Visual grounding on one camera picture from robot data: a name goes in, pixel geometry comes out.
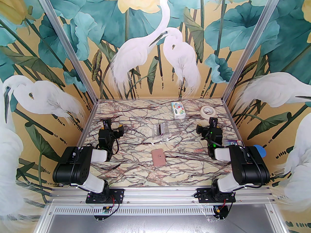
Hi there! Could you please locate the clear acrylic card stand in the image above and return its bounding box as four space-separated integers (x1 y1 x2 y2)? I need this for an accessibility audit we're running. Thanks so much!
152 123 170 141

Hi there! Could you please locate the pink leather card holder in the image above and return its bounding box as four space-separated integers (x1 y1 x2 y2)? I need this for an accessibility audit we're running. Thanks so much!
151 149 166 167

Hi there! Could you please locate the cream masking tape roll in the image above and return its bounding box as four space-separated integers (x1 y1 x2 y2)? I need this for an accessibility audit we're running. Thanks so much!
200 106 216 118

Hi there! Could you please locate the white patterned tissue pack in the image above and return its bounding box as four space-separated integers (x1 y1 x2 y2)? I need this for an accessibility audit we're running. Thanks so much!
171 102 187 119

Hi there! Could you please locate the clear tube blue lid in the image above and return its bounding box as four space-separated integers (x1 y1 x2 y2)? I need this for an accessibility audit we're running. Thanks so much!
253 145 266 158

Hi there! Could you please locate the small controller circuit board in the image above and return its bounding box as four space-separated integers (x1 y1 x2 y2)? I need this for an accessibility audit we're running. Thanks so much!
94 204 114 221
213 204 230 220

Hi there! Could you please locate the perforated metal panel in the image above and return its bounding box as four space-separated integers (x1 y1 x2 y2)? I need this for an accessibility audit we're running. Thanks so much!
36 205 288 233

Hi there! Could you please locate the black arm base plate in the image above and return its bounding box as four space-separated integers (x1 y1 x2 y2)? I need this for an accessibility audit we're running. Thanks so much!
196 188 236 203
86 188 125 204

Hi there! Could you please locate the aluminium front rail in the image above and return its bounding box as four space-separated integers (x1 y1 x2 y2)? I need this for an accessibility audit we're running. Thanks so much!
46 187 277 206

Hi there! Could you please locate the aluminium frame post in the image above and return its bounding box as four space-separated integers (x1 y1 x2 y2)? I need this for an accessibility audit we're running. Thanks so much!
222 0 286 102
31 0 99 101

